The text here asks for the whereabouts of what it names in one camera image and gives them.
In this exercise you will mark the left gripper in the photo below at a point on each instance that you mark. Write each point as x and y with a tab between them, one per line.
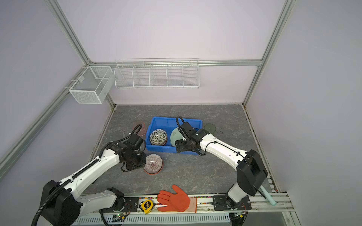
142	163

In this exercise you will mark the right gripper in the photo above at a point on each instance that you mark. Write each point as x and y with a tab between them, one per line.
180	146

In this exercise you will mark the mint green flower plate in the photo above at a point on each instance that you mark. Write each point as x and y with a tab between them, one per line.
175	135

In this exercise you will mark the pink transparent cup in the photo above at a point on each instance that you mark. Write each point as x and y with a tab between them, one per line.
141	128

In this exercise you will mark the purple striped bowl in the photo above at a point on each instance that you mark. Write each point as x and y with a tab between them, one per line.
153	163

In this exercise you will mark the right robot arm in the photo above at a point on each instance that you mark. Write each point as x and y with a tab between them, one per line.
249	166

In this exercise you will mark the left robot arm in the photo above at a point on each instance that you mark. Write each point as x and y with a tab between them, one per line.
63	202

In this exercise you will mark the blue plastic bin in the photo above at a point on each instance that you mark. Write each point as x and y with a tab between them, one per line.
168	125

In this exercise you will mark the green transparent cup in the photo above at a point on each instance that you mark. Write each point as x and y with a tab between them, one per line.
211	128

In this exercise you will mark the yellow tape measure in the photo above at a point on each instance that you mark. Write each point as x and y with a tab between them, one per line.
147	206

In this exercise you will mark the red rubber glove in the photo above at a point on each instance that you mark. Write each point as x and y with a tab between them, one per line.
176	202

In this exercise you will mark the white mesh basket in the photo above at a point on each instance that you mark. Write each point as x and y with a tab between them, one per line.
93	85

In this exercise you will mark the light blue spatula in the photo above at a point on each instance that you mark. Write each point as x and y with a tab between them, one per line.
268	196

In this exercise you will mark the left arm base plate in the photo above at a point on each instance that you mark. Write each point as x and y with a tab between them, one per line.
126	204

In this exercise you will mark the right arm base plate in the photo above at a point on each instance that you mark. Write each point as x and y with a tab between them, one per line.
223	203

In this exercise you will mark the white wire wall rack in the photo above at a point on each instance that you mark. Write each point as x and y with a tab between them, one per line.
157	73

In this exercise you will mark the white vented rail cover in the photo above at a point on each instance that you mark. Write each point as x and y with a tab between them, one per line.
169	219

